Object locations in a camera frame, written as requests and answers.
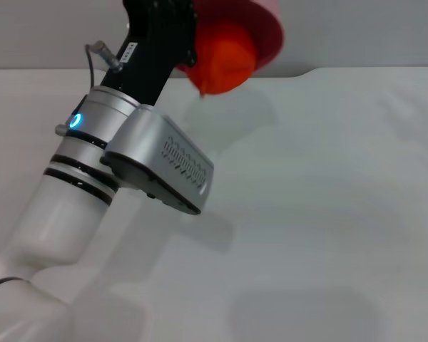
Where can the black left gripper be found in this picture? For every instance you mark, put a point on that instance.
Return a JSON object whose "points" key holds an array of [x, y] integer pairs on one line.
{"points": [[153, 42]]}

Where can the orange fruit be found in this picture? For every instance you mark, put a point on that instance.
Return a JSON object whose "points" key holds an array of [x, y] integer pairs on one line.
{"points": [[224, 60]]}

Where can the pink plastic bowl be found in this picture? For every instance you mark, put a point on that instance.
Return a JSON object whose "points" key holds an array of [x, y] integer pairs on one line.
{"points": [[267, 32]]}

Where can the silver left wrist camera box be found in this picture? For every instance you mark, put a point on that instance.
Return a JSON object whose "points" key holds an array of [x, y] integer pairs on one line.
{"points": [[164, 156]]}

